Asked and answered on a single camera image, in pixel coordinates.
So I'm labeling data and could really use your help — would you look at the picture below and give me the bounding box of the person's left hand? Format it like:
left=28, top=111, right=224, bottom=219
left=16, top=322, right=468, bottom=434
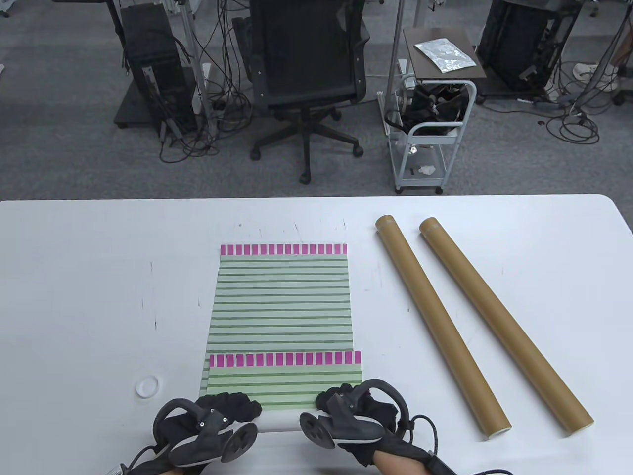
left=131, top=392, right=263, bottom=475

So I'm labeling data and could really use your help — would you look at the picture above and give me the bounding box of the person's right hand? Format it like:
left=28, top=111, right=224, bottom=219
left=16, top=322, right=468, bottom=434
left=315, top=387, right=431, bottom=467

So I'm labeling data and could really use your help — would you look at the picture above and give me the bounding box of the grey and white hand controller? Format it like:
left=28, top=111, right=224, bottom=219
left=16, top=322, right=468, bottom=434
left=300, top=380, right=410, bottom=450
left=152, top=398, right=259, bottom=467

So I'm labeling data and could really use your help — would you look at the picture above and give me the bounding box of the green striped paper sheet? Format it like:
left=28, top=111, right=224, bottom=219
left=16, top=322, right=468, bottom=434
left=205, top=351, right=363, bottom=432
left=199, top=243, right=356, bottom=396

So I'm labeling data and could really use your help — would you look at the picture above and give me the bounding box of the brown cardboard mailing tube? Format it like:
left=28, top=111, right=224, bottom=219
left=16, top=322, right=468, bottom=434
left=376, top=214, right=512, bottom=441
left=419, top=217, right=594, bottom=438

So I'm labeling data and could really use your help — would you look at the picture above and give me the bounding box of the person's right forearm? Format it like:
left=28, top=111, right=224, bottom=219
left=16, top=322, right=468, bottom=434
left=373, top=451, right=430, bottom=475

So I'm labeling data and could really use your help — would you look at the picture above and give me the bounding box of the white metal utility cart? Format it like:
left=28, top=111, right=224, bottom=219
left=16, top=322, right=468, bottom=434
left=378, top=73, right=478, bottom=194

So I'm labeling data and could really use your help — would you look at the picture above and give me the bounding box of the white power strip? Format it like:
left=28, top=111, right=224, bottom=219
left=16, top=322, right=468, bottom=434
left=192, top=63, right=213, bottom=115

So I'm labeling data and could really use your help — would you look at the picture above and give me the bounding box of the black mesh office chair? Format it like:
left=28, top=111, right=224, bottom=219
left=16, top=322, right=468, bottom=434
left=232, top=0, right=371, bottom=185

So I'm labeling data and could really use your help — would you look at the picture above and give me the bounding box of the brown side table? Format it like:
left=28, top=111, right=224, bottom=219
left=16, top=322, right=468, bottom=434
left=403, top=27, right=488, bottom=81

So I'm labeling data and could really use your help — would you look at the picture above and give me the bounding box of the silver foil bag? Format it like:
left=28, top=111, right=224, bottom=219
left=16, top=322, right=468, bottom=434
left=414, top=38, right=478, bottom=74

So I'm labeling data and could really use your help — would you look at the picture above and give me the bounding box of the black computer tower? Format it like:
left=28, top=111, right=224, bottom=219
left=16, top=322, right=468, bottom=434
left=114, top=2, right=198, bottom=135
left=477, top=0, right=584, bottom=95

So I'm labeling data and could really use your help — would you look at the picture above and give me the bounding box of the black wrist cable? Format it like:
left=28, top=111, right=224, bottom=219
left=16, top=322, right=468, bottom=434
left=405, top=414, right=512, bottom=475

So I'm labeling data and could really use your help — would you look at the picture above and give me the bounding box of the black floor cable bundle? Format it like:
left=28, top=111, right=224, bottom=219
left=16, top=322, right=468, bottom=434
left=537, top=59, right=633, bottom=145
left=158, top=0, right=254, bottom=164

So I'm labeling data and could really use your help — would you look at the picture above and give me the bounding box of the black headset with straps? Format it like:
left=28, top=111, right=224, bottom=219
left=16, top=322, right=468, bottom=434
left=386, top=83, right=470, bottom=137

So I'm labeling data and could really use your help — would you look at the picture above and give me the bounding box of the silver aluminium frame post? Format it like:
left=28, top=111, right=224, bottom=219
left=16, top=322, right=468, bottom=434
left=387, top=0, right=407, bottom=115
left=179, top=0, right=218, bottom=134

